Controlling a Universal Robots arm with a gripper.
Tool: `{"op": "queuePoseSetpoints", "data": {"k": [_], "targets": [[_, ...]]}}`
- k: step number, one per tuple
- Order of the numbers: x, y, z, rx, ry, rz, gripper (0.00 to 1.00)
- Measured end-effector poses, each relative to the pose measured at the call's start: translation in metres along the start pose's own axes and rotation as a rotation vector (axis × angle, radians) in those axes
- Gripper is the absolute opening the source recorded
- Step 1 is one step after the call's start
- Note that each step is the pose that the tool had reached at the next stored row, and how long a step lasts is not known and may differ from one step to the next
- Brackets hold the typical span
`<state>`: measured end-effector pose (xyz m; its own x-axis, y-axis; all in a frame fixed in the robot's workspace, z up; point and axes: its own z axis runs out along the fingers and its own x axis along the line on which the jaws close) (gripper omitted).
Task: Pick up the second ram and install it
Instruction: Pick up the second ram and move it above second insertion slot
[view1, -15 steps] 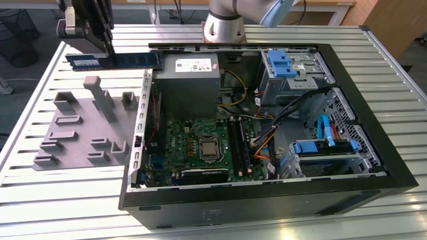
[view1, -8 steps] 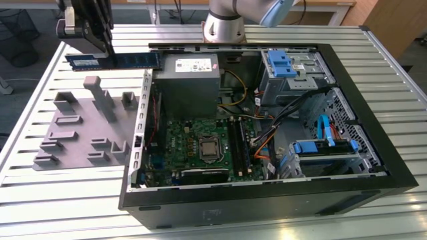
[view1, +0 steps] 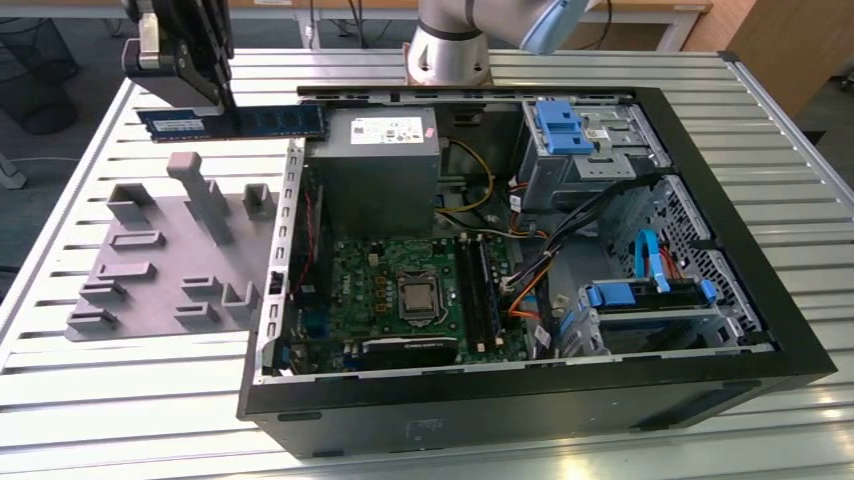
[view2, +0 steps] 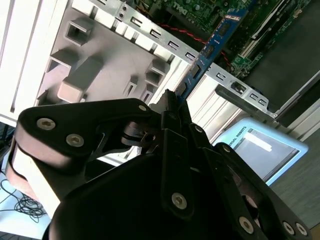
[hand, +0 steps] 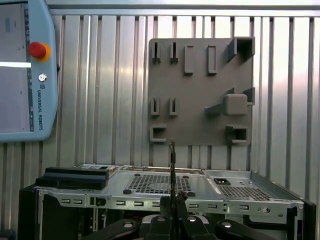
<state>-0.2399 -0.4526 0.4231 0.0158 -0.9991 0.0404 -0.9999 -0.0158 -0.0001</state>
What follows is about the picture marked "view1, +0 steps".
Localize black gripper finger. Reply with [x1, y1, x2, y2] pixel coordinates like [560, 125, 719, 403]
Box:
[158, 0, 236, 136]

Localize blue RAM stick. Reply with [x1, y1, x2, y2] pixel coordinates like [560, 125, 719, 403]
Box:
[136, 103, 329, 145]

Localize black mesh waste basket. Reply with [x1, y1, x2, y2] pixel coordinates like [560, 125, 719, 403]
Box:
[0, 17, 80, 135]

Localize grey power supply unit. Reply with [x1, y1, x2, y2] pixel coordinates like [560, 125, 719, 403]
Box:
[305, 107, 441, 239]

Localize grey parts rack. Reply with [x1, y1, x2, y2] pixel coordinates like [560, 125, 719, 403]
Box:
[64, 151, 265, 344]

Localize green motherboard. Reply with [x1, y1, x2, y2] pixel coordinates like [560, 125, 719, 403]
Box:
[292, 234, 519, 374]

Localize blue drive bay latch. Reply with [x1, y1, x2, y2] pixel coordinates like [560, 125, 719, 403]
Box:
[535, 99, 600, 157]

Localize silver CPU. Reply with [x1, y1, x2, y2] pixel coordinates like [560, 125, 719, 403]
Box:
[397, 283, 440, 315]

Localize CPU socket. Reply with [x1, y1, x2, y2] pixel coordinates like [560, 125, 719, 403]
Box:
[391, 269, 449, 330]

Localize silver drive cage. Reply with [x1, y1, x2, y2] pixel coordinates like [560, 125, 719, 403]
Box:
[519, 98, 672, 214]

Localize black graphics card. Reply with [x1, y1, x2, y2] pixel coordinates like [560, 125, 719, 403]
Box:
[359, 335, 463, 372]

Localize blue disk carrier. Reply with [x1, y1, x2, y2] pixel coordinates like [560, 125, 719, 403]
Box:
[583, 279, 720, 321]

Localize black PC case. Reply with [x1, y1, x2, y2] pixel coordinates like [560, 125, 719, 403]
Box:
[236, 84, 839, 459]

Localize wooden cabinet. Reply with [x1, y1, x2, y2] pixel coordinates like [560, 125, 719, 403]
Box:
[689, 0, 854, 119]

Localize red black twisted wire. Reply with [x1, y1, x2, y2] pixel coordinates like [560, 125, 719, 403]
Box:
[291, 189, 323, 301]

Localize yellow power wires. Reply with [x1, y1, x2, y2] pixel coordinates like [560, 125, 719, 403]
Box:
[436, 139, 496, 215]

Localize black cable bundle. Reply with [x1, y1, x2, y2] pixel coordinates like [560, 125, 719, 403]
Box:
[505, 172, 668, 296]

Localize orange red power wires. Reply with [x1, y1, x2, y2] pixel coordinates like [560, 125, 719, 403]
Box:
[507, 269, 559, 321]

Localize blue flat data cable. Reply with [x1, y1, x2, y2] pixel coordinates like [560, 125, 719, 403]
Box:
[632, 228, 672, 294]

